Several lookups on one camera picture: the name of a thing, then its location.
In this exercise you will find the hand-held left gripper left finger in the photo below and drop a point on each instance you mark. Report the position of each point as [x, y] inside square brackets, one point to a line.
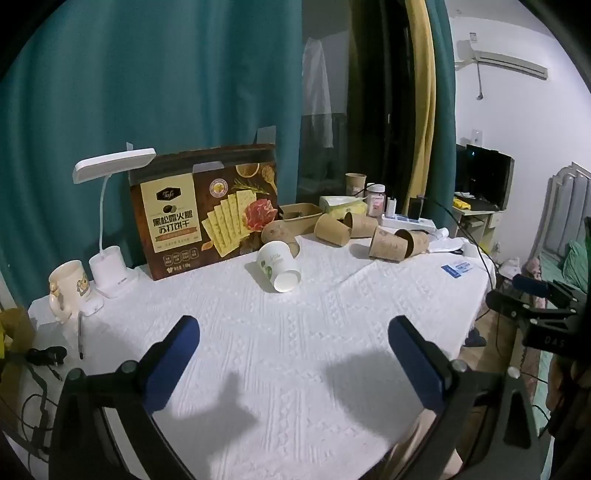
[171, 367]

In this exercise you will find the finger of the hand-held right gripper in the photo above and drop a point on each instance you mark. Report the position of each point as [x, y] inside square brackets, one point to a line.
[531, 285]
[505, 305]

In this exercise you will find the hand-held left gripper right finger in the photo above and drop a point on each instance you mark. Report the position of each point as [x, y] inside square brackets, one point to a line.
[418, 367]

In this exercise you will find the green pillow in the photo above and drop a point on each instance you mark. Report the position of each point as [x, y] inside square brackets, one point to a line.
[578, 264]

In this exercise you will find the blue white card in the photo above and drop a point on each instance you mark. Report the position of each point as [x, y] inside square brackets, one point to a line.
[457, 268]

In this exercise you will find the grey padded headboard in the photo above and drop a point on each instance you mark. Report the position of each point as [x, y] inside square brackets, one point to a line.
[565, 207]

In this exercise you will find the light wooden computer desk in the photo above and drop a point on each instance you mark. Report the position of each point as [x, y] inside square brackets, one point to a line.
[475, 219]

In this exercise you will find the crumpled white cloth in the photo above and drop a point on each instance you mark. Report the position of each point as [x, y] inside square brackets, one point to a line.
[445, 242]

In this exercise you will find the black pen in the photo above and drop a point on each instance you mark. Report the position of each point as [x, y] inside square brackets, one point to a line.
[81, 334]

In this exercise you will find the yellow packet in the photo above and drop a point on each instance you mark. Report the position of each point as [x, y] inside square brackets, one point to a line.
[461, 203]

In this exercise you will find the brown paper cup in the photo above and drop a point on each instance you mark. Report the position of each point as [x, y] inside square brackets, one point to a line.
[414, 242]
[331, 229]
[362, 225]
[280, 232]
[387, 244]
[355, 184]

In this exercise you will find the black monitor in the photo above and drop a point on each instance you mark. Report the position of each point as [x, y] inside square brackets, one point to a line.
[488, 177]

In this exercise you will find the white textured tablecloth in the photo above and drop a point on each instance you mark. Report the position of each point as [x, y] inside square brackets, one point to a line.
[286, 350]

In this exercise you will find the white desk lamp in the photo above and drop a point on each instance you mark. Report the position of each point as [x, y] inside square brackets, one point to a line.
[111, 258]

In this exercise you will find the white power strip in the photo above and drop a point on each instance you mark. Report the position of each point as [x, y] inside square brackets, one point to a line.
[408, 224]

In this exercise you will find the cream cartoon mug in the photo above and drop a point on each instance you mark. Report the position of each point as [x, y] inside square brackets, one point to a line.
[69, 288]

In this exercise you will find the black power bank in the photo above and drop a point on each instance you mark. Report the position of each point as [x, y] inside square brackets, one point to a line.
[415, 207]

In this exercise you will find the white paper cup green print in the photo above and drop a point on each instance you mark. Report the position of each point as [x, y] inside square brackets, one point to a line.
[278, 267]

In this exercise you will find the brown cracker box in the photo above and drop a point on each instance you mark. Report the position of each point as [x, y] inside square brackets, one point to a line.
[203, 212]

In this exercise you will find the yellow bag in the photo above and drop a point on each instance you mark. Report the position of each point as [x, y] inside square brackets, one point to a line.
[14, 332]

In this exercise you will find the clear jar white lid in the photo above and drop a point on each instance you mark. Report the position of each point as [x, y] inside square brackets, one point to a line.
[376, 199]

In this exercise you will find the yellow tissue box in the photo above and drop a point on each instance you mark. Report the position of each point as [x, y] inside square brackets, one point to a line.
[340, 204]

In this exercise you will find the kraft paper tray box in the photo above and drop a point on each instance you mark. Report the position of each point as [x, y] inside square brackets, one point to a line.
[301, 216]

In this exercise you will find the yellow curtain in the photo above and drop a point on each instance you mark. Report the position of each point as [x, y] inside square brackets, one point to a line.
[422, 92]

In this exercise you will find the white air conditioner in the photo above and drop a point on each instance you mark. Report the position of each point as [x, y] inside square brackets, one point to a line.
[503, 57]

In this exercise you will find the teal curtain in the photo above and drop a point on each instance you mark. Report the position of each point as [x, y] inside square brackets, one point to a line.
[138, 92]

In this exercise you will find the white hanging garment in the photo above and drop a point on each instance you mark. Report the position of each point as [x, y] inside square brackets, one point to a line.
[318, 74]

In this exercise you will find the white wall socket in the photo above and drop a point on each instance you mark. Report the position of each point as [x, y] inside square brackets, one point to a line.
[475, 135]

